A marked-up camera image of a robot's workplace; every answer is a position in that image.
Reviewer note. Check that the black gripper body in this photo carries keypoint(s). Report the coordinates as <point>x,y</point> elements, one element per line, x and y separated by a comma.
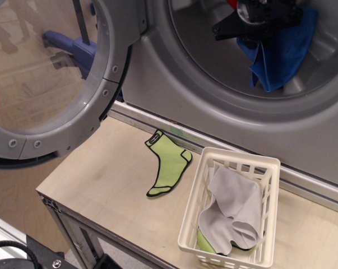
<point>255,20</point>

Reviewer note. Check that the light blue cloth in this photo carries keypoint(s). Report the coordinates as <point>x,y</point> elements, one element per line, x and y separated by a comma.
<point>276,60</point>

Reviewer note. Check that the white plastic laundry basket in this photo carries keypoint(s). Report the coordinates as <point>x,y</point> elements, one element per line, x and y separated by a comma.
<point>263,170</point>

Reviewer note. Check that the red felt cloth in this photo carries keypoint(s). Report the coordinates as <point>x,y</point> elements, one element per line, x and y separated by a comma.
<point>233,3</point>

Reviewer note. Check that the grey washing machine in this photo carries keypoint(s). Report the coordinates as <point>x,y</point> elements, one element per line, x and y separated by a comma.
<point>180,78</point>

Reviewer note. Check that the grey round machine door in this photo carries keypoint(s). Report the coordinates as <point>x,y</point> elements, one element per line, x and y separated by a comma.
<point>46,108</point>

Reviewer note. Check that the green felt sock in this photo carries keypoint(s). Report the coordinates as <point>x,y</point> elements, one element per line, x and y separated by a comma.
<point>173,161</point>

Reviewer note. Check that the white grey cloth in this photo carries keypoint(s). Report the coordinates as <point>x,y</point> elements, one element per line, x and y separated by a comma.
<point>234,212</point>

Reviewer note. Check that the green felt piece in basket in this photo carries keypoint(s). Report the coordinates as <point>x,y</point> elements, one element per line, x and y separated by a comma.
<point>204,244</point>

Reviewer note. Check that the blue clamp handle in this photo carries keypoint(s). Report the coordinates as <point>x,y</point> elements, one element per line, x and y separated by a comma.
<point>82,53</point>

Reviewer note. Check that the aluminium table frame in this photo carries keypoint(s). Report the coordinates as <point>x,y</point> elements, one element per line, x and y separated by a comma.
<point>122,232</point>

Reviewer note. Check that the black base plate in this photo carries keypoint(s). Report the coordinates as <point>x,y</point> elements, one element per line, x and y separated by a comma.
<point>29,254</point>

